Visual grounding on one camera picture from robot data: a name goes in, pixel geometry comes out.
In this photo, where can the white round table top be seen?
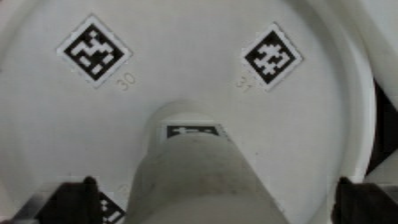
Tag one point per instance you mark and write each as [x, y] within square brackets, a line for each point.
[256, 59]

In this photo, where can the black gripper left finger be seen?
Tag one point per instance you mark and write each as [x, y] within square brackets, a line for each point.
[63, 204]

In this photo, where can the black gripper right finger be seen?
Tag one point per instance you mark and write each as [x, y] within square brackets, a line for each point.
[363, 204]

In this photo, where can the white cylindrical table leg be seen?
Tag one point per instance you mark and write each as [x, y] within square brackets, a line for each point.
[196, 185]

